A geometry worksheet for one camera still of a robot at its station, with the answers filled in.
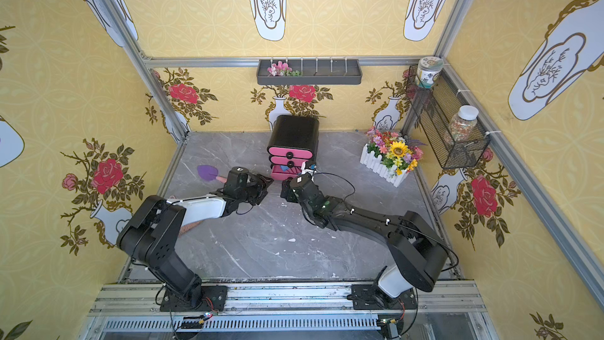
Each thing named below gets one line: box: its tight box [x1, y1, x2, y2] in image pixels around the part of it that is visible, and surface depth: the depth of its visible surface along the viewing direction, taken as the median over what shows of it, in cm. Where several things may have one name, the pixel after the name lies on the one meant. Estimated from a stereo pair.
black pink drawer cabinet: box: [267, 114, 321, 181], surface depth 102 cm
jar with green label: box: [415, 55, 445, 89], surface depth 87 cm
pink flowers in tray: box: [267, 60, 302, 77], surface depth 89 cm
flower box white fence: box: [360, 127, 428, 188], surface depth 96 cm
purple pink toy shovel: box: [196, 164, 228, 184], surface depth 109 cm
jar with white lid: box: [444, 105, 479, 148], surface depth 67 cm
